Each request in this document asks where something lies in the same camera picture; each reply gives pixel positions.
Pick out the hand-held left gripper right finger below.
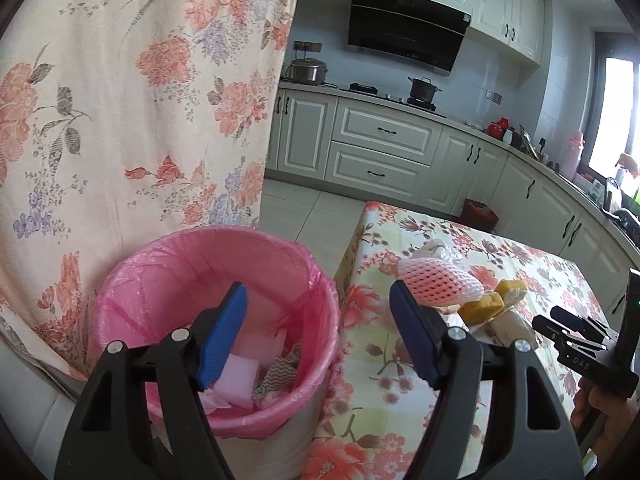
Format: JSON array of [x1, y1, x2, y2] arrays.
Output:
[[389, 279, 586, 480]]

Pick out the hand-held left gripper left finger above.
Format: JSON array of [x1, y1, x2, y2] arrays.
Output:
[[54, 281, 249, 480]]

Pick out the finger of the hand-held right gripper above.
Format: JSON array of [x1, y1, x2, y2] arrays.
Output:
[[531, 315, 608, 356], [550, 305, 613, 338]]

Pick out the white foam block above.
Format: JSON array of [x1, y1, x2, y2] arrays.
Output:
[[212, 352, 261, 408]]

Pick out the small pink foam fruit net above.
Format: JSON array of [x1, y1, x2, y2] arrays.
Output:
[[397, 255, 485, 309]]

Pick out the white tissue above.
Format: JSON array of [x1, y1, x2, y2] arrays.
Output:
[[200, 389, 235, 413]]

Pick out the chevron patterned wrapper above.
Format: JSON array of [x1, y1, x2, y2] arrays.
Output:
[[252, 342, 303, 401]]

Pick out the white plastic bag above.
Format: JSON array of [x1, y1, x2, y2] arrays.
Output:
[[417, 239, 463, 266]]

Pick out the pink trash bag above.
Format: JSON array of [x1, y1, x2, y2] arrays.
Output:
[[90, 226, 342, 428]]

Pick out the white trash bin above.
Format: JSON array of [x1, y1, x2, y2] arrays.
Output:
[[212, 380, 331, 480]]

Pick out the person's right hand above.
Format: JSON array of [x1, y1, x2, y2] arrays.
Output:
[[571, 375, 640, 461]]

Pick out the floral tablecloth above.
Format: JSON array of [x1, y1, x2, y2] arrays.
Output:
[[300, 201, 628, 480]]

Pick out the dark kitchenware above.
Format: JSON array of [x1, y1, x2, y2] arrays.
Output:
[[602, 175, 640, 243]]

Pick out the red floor bin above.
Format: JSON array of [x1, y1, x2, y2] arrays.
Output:
[[460, 198, 500, 231]]

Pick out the pink thermos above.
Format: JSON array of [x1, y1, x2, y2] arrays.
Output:
[[564, 130, 586, 177]]

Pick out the metal dish rack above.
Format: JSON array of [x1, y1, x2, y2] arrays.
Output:
[[517, 125, 548, 161]]

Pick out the white lower cabinets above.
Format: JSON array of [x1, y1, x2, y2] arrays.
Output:
[[265, 82, 640, 306]]

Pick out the white cabinets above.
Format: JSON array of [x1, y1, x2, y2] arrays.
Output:
[[265, 82, 640, 306], [300, 0, 546, 66]]

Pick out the window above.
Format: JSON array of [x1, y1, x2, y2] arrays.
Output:
[[582, 30, 640, 181]]

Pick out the black cooking pot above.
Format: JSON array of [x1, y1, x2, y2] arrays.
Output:
[[407, 76, 443, 106]]

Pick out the floral curtain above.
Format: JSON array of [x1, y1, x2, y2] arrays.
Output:
[[0, 0, 308, 383]]

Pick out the black gas stove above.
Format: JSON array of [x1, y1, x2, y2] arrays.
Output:
[[345, 82, 438, 111]]

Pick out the silver rice cooker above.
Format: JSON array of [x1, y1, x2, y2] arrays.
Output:
[[285, 57, 328, 86]]

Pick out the black range hood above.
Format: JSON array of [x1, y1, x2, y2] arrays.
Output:
[[347, 0, 472, 77]]

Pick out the white upper cabinets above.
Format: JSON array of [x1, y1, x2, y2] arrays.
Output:
[[300, 0, 546, 66]]

